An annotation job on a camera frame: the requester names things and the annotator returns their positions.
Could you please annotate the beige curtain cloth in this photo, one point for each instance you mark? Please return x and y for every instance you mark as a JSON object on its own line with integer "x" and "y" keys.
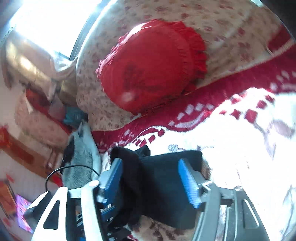
{"x": 25, "y": 62}

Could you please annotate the grey fleece garment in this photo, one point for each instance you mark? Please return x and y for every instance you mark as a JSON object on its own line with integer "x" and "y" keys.
{"x": 81, "y": 158}

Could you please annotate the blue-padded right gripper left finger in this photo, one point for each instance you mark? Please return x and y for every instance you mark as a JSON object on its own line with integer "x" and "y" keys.
{"x": 100, "y": 204}

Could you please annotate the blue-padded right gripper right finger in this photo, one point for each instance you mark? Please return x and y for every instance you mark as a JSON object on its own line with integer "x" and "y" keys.
{"x": 206, "y": 197}

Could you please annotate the black knit pants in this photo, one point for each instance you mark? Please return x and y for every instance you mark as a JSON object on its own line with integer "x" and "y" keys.
{"x": 151, "y": 186}

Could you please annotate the red and white plush blanket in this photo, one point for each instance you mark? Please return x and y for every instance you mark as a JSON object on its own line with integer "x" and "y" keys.
{"x": 244, "y": 125}

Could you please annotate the red heart-shaped ruffled cushion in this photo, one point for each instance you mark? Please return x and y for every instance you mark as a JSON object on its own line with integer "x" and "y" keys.
{"x": 152, "y": 64}

